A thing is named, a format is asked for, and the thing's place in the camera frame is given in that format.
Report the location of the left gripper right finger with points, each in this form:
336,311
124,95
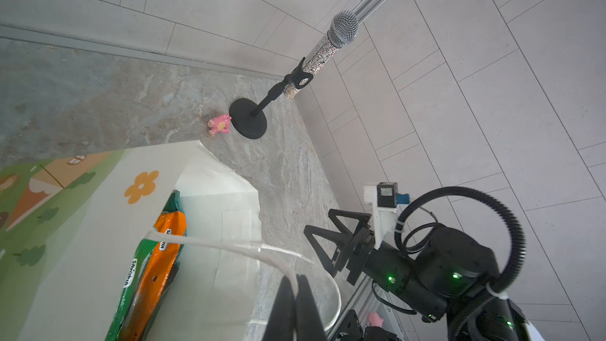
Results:
308,324

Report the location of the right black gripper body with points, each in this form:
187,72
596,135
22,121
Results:
387,266

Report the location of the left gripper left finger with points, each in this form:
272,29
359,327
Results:
281,323

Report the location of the white paper shopping bag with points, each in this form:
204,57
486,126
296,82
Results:
74,239

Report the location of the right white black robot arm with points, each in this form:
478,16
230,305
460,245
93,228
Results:
446,276

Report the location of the orange Fox's candy bag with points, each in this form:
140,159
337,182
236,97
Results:
154,270

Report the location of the black microphone stand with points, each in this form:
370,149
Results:
248,118

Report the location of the small pink toy figure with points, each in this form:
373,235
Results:
219,125

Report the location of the glitter microphone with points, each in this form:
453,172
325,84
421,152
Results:
342,31

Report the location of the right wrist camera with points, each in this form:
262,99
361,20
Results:
384,198

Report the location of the pink object on rail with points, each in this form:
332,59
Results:
375,320

